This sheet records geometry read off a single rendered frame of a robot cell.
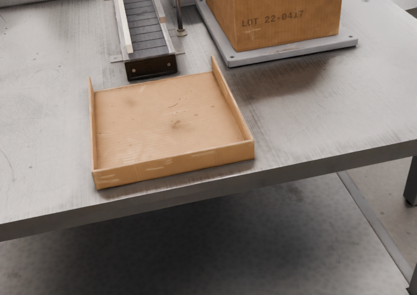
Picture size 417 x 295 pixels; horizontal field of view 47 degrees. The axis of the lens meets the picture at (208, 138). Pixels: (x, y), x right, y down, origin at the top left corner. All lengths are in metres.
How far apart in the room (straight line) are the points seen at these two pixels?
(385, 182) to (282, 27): 1.10
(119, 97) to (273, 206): 0.75
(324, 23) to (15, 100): 0.68
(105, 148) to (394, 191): 1.37
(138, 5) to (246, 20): 0.34
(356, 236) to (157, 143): 0.83
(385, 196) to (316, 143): 1.15
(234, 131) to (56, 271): 0.84
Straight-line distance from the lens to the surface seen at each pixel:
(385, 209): 1.91
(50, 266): 1.53
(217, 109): 0.90
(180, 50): 1.12
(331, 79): 1.00
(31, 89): 1.09
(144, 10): 1.24
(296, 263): 1.42
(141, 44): 1.07
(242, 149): 0.77
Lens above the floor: 1.35
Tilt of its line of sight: 38 degrees down
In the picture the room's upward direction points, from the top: 5 degrees counter-clockwise
